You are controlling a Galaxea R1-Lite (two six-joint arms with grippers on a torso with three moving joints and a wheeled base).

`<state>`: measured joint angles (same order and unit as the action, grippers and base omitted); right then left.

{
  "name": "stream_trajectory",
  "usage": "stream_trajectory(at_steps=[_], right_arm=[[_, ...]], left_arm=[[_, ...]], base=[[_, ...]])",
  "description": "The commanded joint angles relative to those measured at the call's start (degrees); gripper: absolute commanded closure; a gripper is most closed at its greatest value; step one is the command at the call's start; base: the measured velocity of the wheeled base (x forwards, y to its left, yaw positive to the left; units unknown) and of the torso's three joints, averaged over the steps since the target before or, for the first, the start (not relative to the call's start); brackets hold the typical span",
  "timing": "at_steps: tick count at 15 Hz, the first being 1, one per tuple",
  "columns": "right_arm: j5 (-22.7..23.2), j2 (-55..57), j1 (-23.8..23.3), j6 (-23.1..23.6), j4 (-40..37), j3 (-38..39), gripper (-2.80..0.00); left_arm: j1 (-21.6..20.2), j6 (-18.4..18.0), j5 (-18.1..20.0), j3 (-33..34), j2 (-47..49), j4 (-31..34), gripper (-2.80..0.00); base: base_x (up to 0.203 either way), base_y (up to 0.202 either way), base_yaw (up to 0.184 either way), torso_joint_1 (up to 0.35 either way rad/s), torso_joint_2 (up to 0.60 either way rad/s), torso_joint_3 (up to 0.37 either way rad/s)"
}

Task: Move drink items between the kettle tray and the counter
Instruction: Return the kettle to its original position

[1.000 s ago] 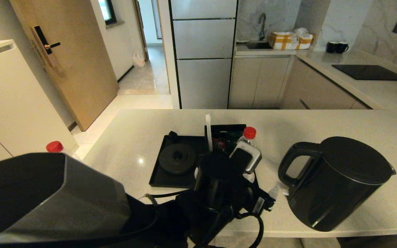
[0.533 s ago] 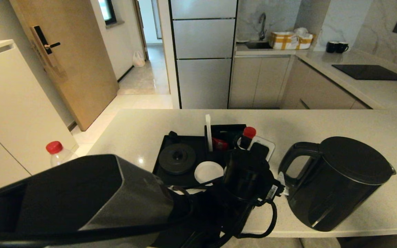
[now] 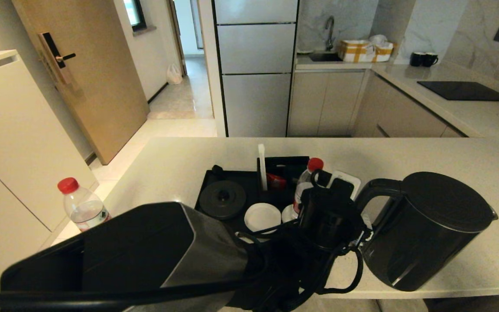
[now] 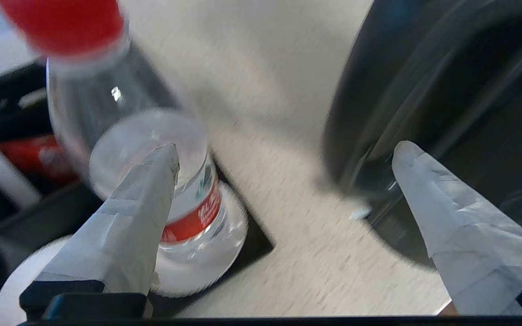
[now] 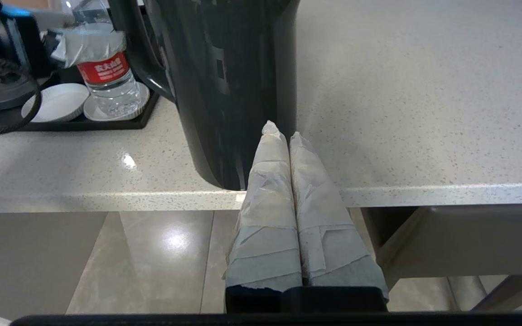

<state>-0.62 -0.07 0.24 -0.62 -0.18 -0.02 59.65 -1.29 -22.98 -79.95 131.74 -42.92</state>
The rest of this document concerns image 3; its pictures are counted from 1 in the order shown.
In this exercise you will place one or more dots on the dark framed window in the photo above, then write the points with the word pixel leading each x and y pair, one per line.
pixel 133 13

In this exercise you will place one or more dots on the red-capped plastic water bottle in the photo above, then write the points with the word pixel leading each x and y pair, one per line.
pixel 82 208
pixel 303 184

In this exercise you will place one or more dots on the white crumpled plastic bag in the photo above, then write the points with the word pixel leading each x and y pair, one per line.
pixel 379 40

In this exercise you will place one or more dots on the white cabinet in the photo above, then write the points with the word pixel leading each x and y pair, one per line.
pixel 15 138

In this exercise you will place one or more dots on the cardboard box with yellow tape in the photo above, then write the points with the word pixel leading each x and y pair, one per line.
pixel 355 51

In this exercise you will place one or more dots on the white stick sachet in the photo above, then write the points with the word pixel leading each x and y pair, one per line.
pixel 262 167

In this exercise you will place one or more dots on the beige kitchen base cabinets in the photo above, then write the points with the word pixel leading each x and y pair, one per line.
pixel 323 104

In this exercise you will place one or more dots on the black round kettle base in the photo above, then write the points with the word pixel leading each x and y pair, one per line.
pixel 223 199

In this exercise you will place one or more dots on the white tied plastic bag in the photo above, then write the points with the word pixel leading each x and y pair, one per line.
pixel 173 74

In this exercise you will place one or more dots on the black mug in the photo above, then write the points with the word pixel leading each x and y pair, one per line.
pixel 416 59
pixel 429 60

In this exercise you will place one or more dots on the black serving tray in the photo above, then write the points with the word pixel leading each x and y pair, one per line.
pixel 206 208

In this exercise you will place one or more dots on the black electric kettle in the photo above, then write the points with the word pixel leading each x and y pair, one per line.
pixel 431 234

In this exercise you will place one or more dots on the white paper coaster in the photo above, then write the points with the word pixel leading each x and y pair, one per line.
pixel 287 214
pixel 262 216

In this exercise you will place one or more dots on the black condiment holder box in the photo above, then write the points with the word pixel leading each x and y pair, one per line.
pixel 288 161

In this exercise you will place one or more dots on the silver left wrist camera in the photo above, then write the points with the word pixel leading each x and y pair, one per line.
pixel 345 182

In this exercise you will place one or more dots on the chrome kitchen faucet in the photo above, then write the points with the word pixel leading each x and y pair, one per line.
pixel 330 40

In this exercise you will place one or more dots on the black induction cooktop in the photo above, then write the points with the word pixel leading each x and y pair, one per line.
pixel 465 91

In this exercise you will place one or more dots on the silver refrigerator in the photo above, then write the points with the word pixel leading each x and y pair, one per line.
pixel 256 86

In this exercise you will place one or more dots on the steel kitchen sink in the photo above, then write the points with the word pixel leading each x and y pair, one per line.
pixel 325 56

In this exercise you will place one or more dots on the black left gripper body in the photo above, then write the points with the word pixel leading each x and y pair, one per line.
pixel 362 234

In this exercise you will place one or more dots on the light wooden door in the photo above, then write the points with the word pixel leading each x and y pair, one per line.
pixel 98 86

